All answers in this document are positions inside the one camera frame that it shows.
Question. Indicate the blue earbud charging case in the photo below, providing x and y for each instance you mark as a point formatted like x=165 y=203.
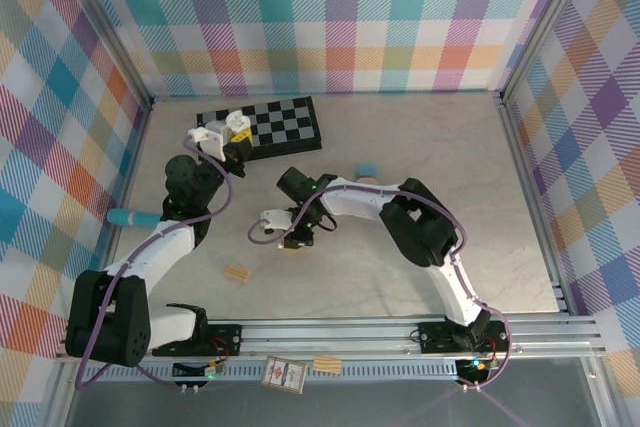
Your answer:
x=366 y=169

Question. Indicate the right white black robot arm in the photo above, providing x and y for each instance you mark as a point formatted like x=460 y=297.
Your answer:
x=360 y=202

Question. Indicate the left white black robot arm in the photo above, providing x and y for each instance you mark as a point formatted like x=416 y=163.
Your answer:
x=160 y=247

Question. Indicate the black grey chessboard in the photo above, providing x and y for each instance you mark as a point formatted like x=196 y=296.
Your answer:
x=285 y=124

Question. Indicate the teal tube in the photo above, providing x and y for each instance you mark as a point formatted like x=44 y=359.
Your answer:
x=137 y=218

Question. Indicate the ridged wooden block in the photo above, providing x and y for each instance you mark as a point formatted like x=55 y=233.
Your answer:
x=326 y=364
x=237 y=275

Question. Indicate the playing card box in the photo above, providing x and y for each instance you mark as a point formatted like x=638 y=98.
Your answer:
x=285 y=373

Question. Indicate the small controller board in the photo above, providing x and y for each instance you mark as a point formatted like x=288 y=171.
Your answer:
x=210 y=372
x=477 y=366

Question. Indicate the aluminium side rail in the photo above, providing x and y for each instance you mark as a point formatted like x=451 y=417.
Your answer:
x=131 y=157
x=517 y=147

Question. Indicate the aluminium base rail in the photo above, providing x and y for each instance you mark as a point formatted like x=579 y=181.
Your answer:
x=325 y=337

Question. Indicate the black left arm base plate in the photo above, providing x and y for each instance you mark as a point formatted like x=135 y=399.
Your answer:
x=227 y=339

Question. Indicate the aluminium frame post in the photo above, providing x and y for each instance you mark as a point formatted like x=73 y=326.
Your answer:
x=110 y=32
x=542 y=22

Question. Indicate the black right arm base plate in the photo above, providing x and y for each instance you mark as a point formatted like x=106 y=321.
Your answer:
x=435 y=337

